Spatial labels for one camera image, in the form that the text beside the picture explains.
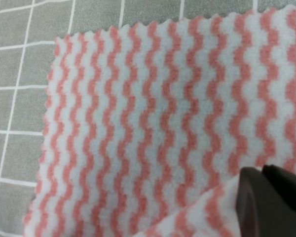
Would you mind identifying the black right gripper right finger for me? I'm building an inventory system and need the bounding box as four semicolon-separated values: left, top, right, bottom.
262;165;296;211

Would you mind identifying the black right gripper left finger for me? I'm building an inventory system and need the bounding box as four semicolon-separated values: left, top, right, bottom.
236;167;296;237

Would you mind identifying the pink white wavy towel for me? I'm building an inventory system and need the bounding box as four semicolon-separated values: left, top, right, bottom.
23;5;296;237

